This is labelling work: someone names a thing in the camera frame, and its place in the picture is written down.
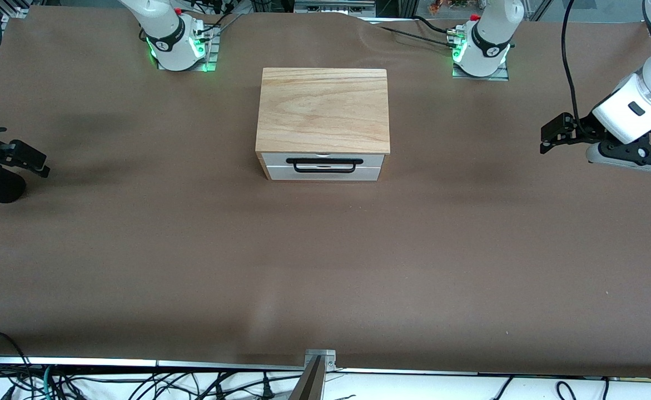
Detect aluminium camera pole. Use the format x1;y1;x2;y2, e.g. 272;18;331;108
286;356;326;400

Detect black looped floor cable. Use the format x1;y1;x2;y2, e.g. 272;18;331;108
0;331;32;389

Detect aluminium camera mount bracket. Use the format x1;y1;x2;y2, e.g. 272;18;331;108
304;348;337;372

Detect teal cable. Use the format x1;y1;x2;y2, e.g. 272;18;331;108
39;364;56;400

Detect white drawer front with notch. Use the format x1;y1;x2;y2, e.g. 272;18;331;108
262;153;385;167

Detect aluminium table edge rail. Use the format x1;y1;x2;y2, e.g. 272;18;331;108
0;356;479;375

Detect orange background items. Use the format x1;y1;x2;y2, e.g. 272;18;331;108
428;0;473;16

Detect grey metal device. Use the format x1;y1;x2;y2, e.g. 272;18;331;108
294;0;377;17

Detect black braided cable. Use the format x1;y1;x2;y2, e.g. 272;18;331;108
380;24;462;45

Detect black base cable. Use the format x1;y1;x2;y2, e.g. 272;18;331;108
411;16;459;35
200;8;245;37

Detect light wooden drawer cabinet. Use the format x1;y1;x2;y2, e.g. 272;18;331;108
255;68;391;182

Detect black metal drawer handle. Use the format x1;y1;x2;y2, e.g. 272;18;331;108
286;158;364;174

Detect aluminium side frame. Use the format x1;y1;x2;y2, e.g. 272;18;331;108
0;0;32;20

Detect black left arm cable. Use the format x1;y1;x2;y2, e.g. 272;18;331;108
561;0;588;137

